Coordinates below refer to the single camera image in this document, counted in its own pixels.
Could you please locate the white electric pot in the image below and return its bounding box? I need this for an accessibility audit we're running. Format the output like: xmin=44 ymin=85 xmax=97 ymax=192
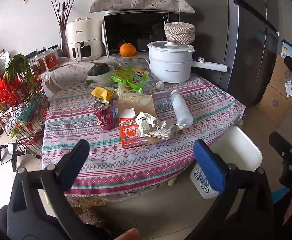
xmin=147 ymin=41 xmax=230 ymax=83

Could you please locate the black device with cable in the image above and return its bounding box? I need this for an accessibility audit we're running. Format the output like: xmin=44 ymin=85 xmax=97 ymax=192
xmin=0 ymin=137 xmax=26 ymax=173

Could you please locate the floral microwave cover cloth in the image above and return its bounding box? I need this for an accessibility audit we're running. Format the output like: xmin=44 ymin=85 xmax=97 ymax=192
xmin=89 ymin=0 xmax=195 ymax=14

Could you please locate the cream ceramic bowl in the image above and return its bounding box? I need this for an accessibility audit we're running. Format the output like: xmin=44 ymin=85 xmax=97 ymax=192
xmin=86 ymin=65 xmax=116 ymax=83

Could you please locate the white plate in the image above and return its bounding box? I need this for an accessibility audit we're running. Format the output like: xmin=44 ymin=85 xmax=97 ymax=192
xmin=86 ymin=76 xmax=116 ymax=87

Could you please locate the cream air fryer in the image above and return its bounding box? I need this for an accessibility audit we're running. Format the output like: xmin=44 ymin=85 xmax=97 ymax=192
xmin=66 ymin=17 xmax=105 ymax=62

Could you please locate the printed paper wrapper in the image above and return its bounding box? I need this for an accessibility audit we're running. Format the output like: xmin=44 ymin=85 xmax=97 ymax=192
xmin=147 ymin=124 xmax=184 ymax=140

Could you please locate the green snack packet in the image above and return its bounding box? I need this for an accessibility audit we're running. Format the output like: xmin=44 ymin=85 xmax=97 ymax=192
xmin=110 ymin=66 xmax=149 ymax=88

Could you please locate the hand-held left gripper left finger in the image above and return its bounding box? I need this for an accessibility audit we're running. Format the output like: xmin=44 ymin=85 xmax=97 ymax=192
xmin=7 ymin=139 xmax=126 ymax=240

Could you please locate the large orange mandarin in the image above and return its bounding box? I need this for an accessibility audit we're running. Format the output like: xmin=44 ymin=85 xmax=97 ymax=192
xmin=119 ymin=38 xmax=136 ymax=57

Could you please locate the brown lace cloth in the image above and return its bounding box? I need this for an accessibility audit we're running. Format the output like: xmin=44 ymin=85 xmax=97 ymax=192
xmin=66 ymin=192 xmax=116 ymax=224

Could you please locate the person's left hand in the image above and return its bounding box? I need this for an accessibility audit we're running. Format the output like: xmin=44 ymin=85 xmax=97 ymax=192
xmin=108 ymin=227 xmax=140 ymax=240

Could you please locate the woven lidded basket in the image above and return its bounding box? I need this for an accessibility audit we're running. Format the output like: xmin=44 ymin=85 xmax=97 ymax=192
xmin=164 ymin=22 xmax=196 ymax=43

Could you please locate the glass vase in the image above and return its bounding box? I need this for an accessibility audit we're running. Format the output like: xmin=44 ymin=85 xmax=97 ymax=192
xmin=59 ymin=22 xmax=70 ymax=58

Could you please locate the orange drink carton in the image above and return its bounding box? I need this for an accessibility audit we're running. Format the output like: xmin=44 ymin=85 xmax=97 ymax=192
xmin=118 ymin=108 xmax=149 ymax=149

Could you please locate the grey refrigerator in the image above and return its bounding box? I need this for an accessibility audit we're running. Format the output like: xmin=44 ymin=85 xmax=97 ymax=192
xmin=178 ymin=0 xmax=280 ymax=105

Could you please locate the glass teapot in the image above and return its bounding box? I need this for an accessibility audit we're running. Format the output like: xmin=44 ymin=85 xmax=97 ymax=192
xmin=122 ymin=55 xmax=150 ymax=70

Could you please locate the yellow foil-lined wrapper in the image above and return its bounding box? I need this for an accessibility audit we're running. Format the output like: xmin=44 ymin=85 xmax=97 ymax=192
xmin=90 ymin=87 xmax=114 ymax=101

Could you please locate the cardboard box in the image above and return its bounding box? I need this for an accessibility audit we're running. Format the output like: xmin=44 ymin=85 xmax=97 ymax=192
xmin=257 ymin=85 xmax=292 ymax=128
xmin=269 ymin=55 xmax=292 ymax=103

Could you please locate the red label glass jar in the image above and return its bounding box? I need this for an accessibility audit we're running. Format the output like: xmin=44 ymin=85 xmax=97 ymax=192
xmin=44 ymin=50 xmax=59 ymax=72

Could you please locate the brown paper bag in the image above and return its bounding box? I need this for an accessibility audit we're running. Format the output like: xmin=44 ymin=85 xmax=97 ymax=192
xmin=116 ymin=95 xmax=159 ymax=144

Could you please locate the patterned striped tablecloth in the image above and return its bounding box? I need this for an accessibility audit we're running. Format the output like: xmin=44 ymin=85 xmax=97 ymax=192
xmin=41 ymin=61 xmax=246 ymax=197

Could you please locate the white trash bin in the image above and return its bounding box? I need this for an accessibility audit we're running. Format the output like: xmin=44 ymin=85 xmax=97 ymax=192
xmin=190 ymin=125 xmax=263 ymax=200

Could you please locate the green leafy plant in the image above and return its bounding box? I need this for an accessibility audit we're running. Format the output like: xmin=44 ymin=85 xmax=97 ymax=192
xmin=5 ymin=54 xmax=37 ymax=90

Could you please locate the dark green pumpkin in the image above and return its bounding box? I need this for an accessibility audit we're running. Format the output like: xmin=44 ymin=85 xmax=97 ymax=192
xmin=90 ymin=62 xmax=110 ymax=77

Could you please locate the cherry print cloth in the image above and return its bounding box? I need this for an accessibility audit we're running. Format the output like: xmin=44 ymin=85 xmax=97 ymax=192
xmin=40 ymin=57 xmax=126 ymax=100

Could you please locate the black wire rack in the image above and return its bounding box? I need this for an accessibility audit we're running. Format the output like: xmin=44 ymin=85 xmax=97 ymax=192
xmin=0 ymin=52 xmax=50 ymax=158

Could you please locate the clear plastic container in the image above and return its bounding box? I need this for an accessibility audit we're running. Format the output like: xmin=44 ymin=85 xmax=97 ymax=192
xmin=152 ymin=90 xmax=174 ymax=113

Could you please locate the beige food packet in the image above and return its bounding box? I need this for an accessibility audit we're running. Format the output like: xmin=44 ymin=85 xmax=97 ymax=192
xmin=117 ymin=84 xmax=144 ymax=99

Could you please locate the clear plastic bottle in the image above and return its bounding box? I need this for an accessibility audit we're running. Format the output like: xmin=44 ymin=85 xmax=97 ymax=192
xmin=170 ymin=90 xmax=194 ymax=127

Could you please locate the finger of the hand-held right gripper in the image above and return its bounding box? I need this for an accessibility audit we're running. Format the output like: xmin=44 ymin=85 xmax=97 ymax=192
xmin=269 ymin=131 xmax=292 ymax=158

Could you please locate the bundle of dry twigs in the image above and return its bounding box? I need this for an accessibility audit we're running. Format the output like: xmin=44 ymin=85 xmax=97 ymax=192
xmin=51 ymin=0 xmax=80 ymax=32

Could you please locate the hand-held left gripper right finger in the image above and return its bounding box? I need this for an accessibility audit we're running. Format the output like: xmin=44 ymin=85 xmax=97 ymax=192
xmin=186 ymin=139 xmax=275 ymax=240

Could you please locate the microwave oven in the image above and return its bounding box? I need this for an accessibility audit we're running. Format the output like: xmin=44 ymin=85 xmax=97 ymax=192
xmin=102 ymin=9 xmax=181 ymax=57

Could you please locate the blue and white box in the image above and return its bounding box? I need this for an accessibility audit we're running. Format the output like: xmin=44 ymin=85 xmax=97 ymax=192
xmin=280 ymin=39 xmax=292 ymax=60

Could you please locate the red drink can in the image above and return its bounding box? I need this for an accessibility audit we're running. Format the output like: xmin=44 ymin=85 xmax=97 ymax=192
xmin=93 ymin=100 xmax=115 ymax=131

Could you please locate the white paper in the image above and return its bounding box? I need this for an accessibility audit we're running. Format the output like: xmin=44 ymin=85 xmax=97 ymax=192
xmin=135 ymin=112 xmax=166 ymax=138

